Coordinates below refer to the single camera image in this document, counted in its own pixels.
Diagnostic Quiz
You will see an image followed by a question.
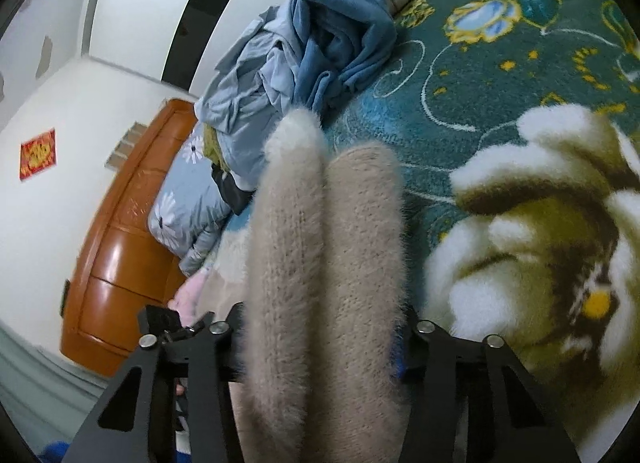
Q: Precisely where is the orange wooden headboard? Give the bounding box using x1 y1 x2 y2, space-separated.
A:
60 99 196 377

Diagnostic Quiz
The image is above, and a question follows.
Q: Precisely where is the grey floral pillow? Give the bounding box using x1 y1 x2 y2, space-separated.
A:
148 123 231 277

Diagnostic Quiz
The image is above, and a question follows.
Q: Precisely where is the red wall decoration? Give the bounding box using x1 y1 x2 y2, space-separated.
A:
20 128 56 181

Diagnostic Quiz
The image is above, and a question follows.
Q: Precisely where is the black and white garment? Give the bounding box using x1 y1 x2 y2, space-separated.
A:
212 163 255 215

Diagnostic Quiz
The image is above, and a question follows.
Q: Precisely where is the dark blue fleece garment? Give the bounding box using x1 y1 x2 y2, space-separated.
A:
291 0 397 114

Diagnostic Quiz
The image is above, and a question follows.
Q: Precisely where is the light blue crumpled garment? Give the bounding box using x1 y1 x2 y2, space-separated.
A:
195 2 303 189

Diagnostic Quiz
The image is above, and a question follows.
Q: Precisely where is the teal floral bed blanket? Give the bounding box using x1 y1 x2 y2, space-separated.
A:
320 0 639 462

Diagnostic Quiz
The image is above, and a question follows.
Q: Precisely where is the left hand black glove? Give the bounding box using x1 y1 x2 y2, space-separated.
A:
167 269 208 327

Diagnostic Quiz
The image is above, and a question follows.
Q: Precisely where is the beige fuzzy sweater yellow pattern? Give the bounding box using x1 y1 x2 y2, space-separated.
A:
199 106 417 463

